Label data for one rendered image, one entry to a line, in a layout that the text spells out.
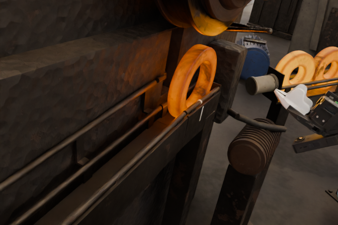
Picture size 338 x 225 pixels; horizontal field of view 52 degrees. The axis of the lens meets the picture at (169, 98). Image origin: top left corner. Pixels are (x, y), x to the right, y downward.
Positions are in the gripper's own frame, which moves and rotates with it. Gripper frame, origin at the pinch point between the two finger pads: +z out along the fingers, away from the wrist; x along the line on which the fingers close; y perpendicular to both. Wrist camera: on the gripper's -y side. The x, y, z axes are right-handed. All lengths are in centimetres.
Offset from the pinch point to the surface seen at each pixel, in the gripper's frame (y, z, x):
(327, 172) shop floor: -63, -47, -106
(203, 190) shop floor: -78, 0, -44
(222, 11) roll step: 14.8, 17.9, 17.8
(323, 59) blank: 3.4, -4.7, -41.2
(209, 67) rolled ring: -1.2, 16.9, 7.2
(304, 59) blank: 2.0, 0.5, -33.6
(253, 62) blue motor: -63, 31, -187
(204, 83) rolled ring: -6.1, 16.0, 6.4
